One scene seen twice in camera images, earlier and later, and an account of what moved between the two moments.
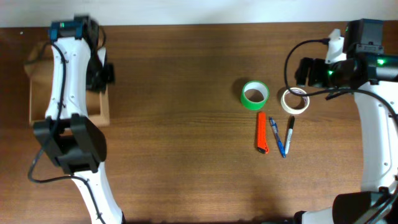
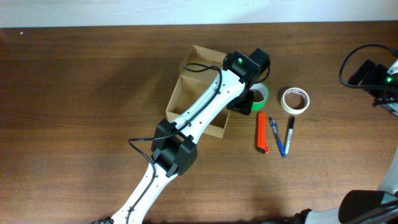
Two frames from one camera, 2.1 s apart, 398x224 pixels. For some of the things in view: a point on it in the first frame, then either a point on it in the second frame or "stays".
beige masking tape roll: (293, 111) stays
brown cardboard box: (38, 63) -> (198, 71)
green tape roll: (258, 85) stays
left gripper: (101, 84) -> (247, 105)
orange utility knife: (262, 145) stays
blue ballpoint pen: (282, 149) stays
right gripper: (317, 65) -> (375, 71)
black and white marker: (290, 129) stays
